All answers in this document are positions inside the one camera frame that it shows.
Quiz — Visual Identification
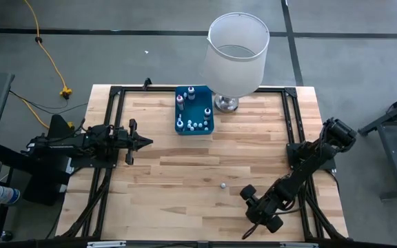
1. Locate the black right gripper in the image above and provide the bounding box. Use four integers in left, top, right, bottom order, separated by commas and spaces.
238, 185, 284, 234

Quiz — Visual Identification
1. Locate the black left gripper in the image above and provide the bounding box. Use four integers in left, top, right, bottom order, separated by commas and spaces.
115, 118, 154, 165

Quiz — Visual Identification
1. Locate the blue plastic bin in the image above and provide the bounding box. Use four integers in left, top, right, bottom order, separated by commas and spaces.
174, 85, 216, 136

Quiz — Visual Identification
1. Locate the black equipment stand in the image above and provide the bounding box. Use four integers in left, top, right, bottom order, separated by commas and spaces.
21, 114, 76, 207

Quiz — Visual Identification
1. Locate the silver table lamp white shade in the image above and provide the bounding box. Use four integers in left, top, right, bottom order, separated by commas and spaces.
198, 12, 271, 114

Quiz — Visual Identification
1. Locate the white canister blue band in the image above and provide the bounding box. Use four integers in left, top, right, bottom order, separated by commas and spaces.
0, 185, 21, 205

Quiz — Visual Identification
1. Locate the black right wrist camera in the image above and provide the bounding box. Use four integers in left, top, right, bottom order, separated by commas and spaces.
270, 178, 298, 206

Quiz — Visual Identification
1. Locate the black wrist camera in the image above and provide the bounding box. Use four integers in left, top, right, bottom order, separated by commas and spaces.
270, 178, 298, 206
88, 124, 115, 145

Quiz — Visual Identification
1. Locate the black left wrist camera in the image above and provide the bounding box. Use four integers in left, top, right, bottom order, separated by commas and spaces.
88, 124, 115, 145

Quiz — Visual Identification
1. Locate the silver frame bracket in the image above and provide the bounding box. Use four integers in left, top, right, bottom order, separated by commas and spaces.
279, 242, 319, 248
86, 240, 128, 248

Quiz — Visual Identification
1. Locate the black floor cable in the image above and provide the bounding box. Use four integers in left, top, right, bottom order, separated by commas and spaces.
8, 90, 89, 115

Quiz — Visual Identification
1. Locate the yellow extension cord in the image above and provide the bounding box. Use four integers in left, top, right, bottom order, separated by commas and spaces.
23, 0, 73, 100
21, 99, 76, 131

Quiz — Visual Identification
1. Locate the black aluminium table frame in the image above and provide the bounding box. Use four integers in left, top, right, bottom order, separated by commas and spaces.
55, 85, 349, 248

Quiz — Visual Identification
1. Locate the black metal workbench frame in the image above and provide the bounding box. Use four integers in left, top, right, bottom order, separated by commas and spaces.
358, 87, 397, 201

